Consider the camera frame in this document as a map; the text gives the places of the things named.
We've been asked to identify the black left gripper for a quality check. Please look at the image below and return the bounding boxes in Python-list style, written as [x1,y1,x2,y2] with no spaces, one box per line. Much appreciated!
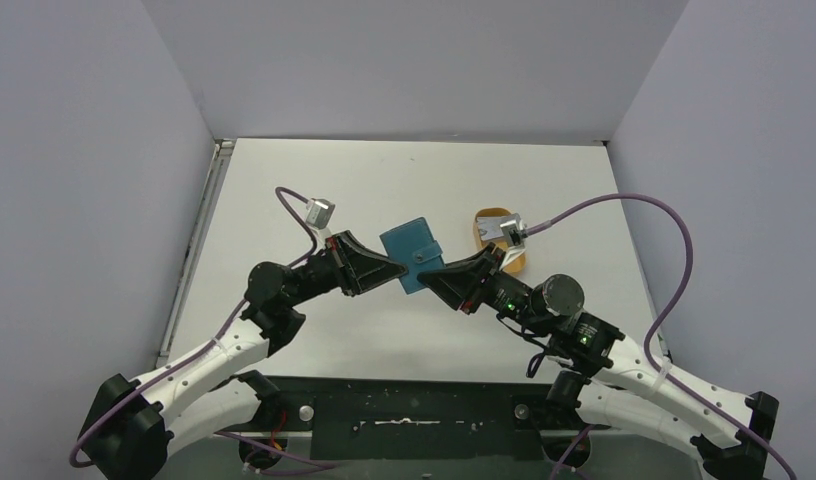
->
[284,231,408,308]

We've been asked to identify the blue leather card holder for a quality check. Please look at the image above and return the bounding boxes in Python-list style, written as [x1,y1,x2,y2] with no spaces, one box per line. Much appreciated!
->
[379,217,445,295]

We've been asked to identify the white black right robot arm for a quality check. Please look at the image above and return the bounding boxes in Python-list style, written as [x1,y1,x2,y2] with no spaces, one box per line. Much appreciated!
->
[417,245,778,479]

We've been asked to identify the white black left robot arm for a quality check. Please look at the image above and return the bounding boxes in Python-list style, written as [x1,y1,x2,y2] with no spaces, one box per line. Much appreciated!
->
[69,231,408,479]

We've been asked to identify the yellow oval tray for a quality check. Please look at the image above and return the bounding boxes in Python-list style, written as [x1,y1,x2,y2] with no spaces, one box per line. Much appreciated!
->
[473,207,527,275]

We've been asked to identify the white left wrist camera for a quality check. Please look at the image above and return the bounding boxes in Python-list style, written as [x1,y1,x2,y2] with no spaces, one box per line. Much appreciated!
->
[305,198,336,230]

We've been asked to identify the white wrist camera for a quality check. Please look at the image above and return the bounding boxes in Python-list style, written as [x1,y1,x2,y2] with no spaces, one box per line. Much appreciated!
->
[500,214,527,267]
[305,198,336,230]

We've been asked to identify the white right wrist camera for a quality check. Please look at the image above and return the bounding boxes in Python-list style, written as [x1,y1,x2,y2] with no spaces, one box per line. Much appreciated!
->
[500,214,527,267]

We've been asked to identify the black thin wire loop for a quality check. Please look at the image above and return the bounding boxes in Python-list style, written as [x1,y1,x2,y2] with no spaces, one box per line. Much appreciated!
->
[497,317,558,380]

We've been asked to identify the aluminium frame rail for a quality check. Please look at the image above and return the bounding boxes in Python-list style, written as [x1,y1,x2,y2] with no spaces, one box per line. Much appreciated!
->
[103,389,724,480]

